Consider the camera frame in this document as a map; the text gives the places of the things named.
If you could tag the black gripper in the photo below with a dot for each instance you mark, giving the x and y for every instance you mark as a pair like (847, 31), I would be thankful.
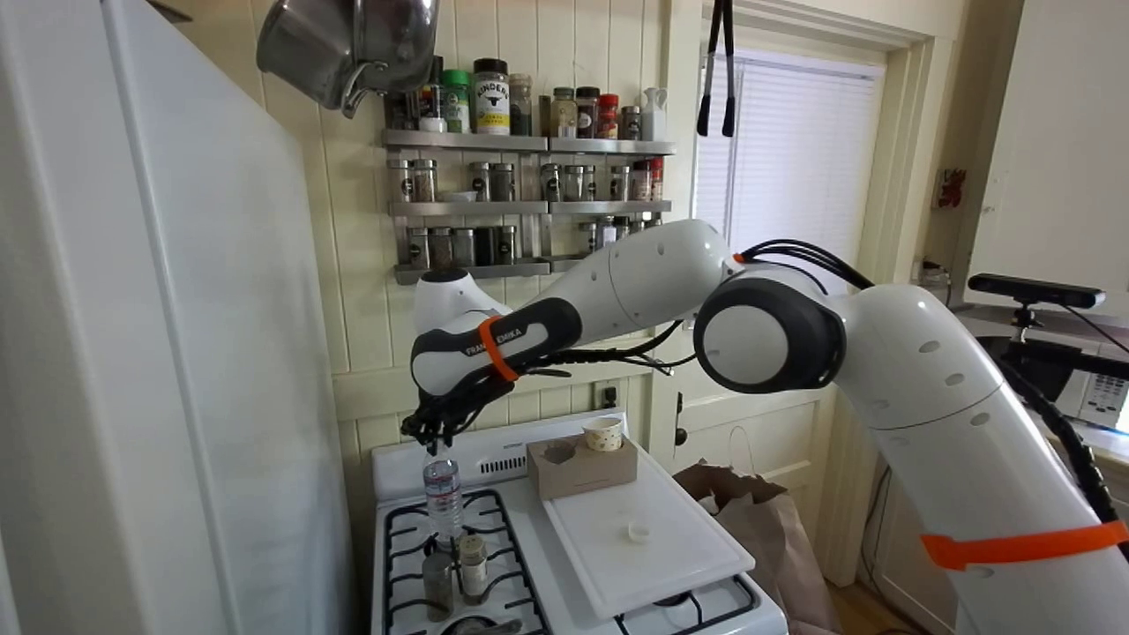
(439, 422)

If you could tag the clear plastic water bottle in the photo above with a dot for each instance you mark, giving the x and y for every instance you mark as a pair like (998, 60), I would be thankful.
(443, 500)

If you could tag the dark spice bottle steel cap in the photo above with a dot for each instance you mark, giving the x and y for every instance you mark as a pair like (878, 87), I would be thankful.
(439, 585)

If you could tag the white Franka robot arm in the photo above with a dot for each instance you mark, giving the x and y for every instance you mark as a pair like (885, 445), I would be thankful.
(940, 391)

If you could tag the black spice jar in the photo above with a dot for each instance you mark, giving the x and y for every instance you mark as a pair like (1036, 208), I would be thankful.
(429, 104)

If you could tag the green lid spice jar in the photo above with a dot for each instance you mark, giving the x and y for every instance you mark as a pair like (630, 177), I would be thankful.
(457, 99)

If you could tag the red spice jar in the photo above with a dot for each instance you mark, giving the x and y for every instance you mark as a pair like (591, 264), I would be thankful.
(609, 114)
(654, 177)

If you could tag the glass spice jar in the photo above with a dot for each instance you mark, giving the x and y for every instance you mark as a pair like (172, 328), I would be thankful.
(522, 106)
(587, 110)
(652, 114)
(630, 120)

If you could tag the brown spice jar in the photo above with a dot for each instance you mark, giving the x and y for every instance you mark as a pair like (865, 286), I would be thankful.
(567, 110)

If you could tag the black burner grate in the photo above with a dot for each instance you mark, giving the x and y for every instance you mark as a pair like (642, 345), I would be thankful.
(509, 553)
(709, 604)

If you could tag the white shaker steel cap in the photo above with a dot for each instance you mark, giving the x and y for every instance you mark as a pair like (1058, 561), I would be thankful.
(472, 569)

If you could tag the wooden cutting board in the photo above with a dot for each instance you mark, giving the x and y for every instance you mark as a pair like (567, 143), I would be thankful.
(585, 471)

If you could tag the white gas stove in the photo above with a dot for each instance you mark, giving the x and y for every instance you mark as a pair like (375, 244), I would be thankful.
(543, 553)

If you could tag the white patterned paper cup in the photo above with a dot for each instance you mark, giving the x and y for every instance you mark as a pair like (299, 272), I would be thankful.
(603, 439)

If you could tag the small white cap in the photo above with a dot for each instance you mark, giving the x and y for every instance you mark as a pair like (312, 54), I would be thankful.
(636, 529)

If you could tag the white refrigerator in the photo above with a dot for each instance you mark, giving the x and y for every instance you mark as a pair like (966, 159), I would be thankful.
(178, 353)

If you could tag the white cabinet door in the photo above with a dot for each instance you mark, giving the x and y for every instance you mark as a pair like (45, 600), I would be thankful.
(765, 434)

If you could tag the brown paper bag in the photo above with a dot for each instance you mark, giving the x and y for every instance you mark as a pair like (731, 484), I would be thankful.
(765, 529)

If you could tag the white label black lid jar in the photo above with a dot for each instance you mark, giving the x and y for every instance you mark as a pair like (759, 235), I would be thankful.
(491, 97)

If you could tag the large hanging steel pot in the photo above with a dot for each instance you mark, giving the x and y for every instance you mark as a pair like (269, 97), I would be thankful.
(392, 40)

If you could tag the small steel pot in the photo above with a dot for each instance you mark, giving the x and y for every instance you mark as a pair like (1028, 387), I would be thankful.
(312, 46)

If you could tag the white window blind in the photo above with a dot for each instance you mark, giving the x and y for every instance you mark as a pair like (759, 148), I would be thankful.
(814, 152)

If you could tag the black hanging tongs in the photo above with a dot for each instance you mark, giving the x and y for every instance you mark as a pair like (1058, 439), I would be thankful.
(720, 13)

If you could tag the white desk phone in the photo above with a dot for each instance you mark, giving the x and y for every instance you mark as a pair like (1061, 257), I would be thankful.
(1096, 400)

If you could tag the wall power outlet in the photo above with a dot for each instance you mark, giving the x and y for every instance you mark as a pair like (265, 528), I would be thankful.
(604, 395)

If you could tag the metal wall spice rack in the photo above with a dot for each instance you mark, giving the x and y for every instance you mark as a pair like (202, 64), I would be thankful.
(472, 143)

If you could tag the black stereo camera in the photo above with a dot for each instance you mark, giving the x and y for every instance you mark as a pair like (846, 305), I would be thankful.
(1036, 291)

